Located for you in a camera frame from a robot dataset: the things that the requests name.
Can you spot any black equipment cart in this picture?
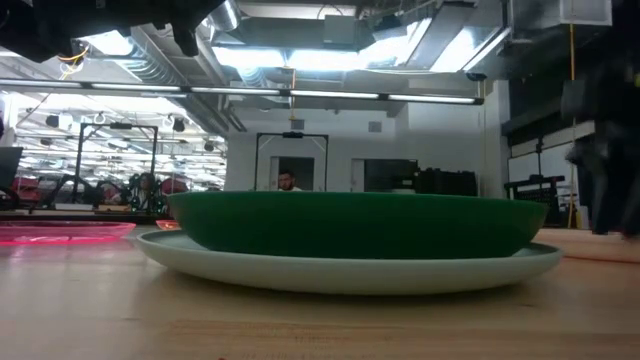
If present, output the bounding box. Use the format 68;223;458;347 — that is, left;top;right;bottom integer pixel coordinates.
503;174;570;227

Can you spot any pink transparent plastic plate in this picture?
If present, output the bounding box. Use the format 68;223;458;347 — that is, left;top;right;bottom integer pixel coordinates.
0;221;137;247

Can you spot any red chair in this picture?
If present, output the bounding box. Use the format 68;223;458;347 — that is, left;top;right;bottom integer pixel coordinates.
159;177;190;196

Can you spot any long ceiling light bar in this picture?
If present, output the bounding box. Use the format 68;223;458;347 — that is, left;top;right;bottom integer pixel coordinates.
0;78;485;106

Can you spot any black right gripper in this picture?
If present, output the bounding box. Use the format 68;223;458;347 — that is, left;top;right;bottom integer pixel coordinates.
560;74;640;239

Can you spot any stack of black crates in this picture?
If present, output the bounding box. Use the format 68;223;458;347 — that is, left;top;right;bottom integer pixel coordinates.
413;167;479;198

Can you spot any dark green bowl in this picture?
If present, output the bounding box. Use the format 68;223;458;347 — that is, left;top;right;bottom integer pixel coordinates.
167;191;550;260

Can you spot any tall black rig frame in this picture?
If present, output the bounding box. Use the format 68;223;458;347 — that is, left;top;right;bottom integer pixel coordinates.
73;121;160;205

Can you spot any ceiling cable reel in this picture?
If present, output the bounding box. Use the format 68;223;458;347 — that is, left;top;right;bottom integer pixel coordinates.
55;42;92;67

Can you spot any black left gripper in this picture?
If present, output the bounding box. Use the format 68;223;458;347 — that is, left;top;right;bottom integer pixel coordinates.
0;0;227;64

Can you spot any large pale green plate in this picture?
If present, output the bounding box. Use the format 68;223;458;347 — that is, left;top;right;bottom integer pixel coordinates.
135;228;565;295

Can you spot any yellow hanging cable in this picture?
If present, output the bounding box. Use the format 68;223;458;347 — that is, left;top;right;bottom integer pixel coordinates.
566;23;577;229

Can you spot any person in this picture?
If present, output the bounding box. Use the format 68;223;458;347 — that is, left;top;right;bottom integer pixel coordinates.
276;170;304;193
129;172;167;215

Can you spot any dark computer monitor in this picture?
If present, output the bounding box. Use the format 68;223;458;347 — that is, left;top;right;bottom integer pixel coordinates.
0;146;24;191

